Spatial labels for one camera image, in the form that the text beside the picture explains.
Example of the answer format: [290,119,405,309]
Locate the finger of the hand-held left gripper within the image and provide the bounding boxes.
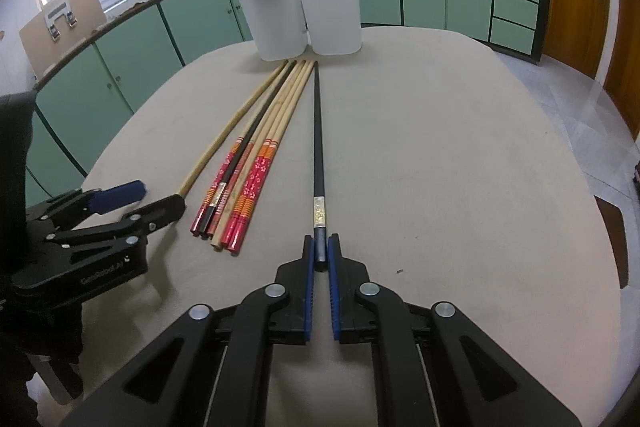
[27,180,149,229]
[49,194,187,254]

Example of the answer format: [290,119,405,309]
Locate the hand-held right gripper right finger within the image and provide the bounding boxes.
[327,233,583,427]

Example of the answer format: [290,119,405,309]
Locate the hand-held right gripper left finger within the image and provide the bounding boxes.
[60,234,316,427]

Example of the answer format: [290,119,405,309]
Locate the red patterned wooden chopstick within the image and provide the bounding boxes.
[190,63,301,238]

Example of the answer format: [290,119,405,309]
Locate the red flowered wooden chopstick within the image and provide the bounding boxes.
[232,62,315,255]
[222,62,307,253]

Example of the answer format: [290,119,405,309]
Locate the plain bamboo chopstick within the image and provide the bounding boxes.
[178,61,292,198]

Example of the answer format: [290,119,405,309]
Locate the white plastic container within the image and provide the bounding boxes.
[232,0,309,62]
[298,0,363,56]

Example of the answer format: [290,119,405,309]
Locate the brown patterned wooden chopstick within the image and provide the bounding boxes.
[210,63,304,253]

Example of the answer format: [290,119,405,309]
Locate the cardboard box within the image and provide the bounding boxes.
[19,0,109,78]

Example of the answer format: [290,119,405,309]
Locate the green kitchen base cabinets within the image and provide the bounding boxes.
[24,0,552,208]

